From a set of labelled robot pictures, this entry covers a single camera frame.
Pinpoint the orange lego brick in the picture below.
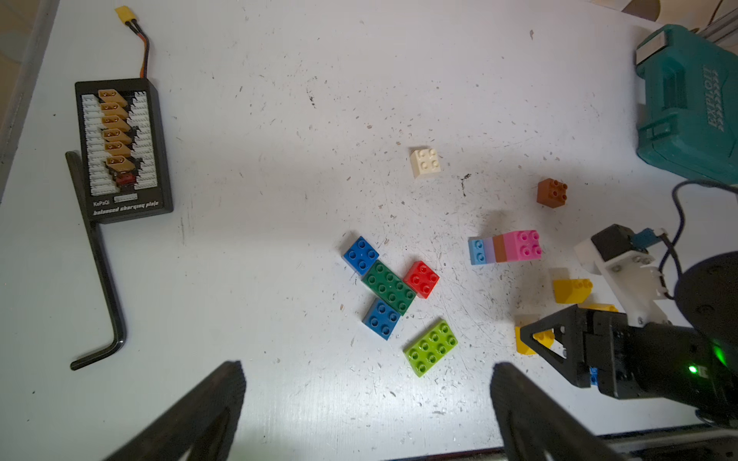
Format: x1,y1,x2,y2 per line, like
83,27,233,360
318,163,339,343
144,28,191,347
536,178,568,209
492,235,507,263

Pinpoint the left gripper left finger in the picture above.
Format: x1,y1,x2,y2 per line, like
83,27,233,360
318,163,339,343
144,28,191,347
108,361,247,460

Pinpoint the yellow connector cable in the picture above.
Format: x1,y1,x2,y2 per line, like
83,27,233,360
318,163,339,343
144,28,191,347
113,5,152,80

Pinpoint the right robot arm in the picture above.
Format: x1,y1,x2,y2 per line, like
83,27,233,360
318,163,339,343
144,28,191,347
518,224,737,429

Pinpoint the black hex key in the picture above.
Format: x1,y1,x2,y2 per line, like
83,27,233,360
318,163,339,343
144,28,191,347
65,151,128,371

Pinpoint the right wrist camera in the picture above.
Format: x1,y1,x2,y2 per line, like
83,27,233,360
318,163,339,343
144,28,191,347
574,224,670,328

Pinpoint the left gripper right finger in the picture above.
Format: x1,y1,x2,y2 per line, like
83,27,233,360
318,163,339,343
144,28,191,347
490,362,622,460

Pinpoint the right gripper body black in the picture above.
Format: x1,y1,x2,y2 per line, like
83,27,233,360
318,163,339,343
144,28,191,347
534,305,634,398

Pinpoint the purple lego brick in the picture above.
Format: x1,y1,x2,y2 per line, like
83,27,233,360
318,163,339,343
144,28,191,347
482,237,496,264

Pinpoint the green tool case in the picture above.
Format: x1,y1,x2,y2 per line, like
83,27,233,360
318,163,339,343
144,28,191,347
635,25,737,186

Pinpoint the light blue lego brick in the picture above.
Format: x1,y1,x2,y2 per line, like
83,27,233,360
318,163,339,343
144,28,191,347
468,238,487,265

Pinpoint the black bit holder card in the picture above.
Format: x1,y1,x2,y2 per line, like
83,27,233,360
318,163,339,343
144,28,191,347
75,78,174,224

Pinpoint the pink lego brick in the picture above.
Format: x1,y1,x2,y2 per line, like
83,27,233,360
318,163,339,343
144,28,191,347
503,230,543,262

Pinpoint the dark green lego brick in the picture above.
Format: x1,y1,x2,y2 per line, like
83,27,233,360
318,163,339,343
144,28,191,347
362,260,416,316

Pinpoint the lime green lego brick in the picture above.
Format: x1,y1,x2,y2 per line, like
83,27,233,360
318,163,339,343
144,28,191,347
404,319,459,378

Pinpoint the cream lego brick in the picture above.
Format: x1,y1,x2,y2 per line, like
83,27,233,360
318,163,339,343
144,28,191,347
409,148,441,179

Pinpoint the red lego brick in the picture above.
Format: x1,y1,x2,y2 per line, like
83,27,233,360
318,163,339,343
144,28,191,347
403,260,439,299

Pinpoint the yellow lego brick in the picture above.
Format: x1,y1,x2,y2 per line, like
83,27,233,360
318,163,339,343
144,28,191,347
514,325,555,357
553,279,593,305
580,303,619,313

